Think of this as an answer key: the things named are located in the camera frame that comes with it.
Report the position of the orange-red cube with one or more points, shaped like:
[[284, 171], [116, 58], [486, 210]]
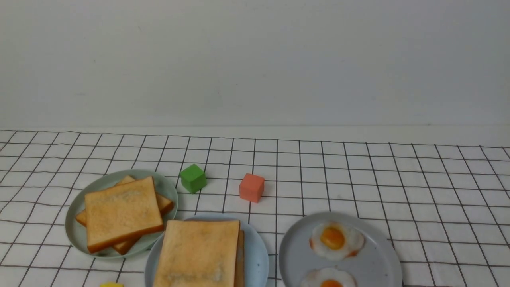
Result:
[[251, 188]]

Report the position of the green cube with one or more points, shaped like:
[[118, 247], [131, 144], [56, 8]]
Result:
[[193, 178]]

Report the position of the light blue plate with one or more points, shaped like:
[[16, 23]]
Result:
[[256, 263]]

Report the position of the upper fried egg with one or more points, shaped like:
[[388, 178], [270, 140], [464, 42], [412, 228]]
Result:
[[335, 241]]

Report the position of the fried egg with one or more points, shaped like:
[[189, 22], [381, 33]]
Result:
[[328, 277], [335, 241]]

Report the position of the lower fried egg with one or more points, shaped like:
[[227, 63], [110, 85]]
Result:
[[328, 277]]

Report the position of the grey plate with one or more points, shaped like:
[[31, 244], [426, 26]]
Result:
[[376, 264]]

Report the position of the pale green plate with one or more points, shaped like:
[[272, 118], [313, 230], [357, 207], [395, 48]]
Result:
[[76, 232]]

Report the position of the white checkered tablecloth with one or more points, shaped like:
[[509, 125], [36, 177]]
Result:
[[444, 208]]

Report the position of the yellow cube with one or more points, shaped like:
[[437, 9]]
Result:
[[111, 284]]

